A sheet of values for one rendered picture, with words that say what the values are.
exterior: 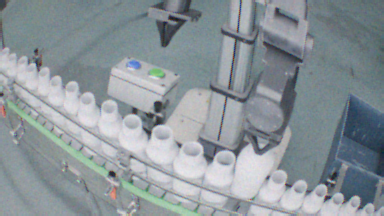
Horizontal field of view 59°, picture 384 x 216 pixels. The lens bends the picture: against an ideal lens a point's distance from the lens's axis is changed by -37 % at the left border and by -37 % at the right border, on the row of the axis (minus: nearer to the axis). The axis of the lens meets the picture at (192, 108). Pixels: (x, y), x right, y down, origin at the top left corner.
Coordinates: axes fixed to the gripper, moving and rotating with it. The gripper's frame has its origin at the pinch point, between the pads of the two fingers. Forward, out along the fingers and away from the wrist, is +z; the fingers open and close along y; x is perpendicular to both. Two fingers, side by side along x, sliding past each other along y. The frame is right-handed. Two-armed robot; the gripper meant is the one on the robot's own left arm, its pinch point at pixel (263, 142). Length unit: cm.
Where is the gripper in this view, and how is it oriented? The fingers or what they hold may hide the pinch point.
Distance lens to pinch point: 80.6
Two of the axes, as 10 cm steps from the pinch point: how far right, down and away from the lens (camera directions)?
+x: -9.0, -3.7, 2.3
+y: 4.3, -6.6, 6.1
